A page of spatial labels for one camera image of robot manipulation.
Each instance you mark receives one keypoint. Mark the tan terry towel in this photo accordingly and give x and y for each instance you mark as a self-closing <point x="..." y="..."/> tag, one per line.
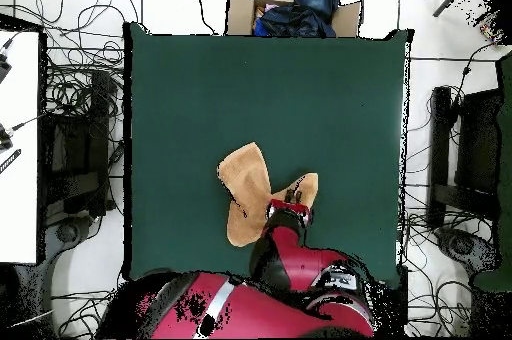
<point x="248" y="196"/>

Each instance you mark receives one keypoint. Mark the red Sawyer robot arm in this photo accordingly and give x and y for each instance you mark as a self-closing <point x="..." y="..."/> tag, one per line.
<point x="296" y="260"/>

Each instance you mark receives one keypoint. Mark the dark green table cloth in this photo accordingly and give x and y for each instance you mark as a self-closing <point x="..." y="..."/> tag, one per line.
<point x="320" y="96"/>

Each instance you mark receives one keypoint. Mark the black floor box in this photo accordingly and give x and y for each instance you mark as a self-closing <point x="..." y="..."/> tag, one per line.
<point x="398" y="300"/>

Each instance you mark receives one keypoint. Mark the grey wheeled base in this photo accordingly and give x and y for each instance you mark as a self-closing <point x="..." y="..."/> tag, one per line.
<point x="460" y="246"/>
<point x="66" y="232"/>

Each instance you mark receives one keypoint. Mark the navy blue garment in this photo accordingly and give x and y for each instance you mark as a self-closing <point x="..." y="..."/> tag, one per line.
<point x="292" y="22"/>

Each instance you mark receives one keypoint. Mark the cardboard box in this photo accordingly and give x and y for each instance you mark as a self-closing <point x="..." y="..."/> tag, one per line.
<point x="240" y="16"/>

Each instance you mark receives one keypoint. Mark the green covered side table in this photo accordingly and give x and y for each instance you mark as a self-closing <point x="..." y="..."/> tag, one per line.
<point x="504" y="196"/>

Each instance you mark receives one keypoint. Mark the white side table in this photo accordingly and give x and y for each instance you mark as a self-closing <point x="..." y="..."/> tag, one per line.
<point x="20" y="156"/>

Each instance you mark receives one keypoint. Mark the black slotted strip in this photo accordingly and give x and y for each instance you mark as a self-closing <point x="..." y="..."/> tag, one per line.
<point x="10" y="160"/>

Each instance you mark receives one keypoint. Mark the black frame stand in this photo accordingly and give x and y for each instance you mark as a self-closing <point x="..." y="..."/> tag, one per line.
<point x="476" y="144"/>
<point x="76" y="184"/>

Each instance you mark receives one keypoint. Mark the black camera device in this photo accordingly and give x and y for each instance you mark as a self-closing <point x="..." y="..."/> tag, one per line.
<point x="3" y="68"/>
<point x="4" y="142"/>

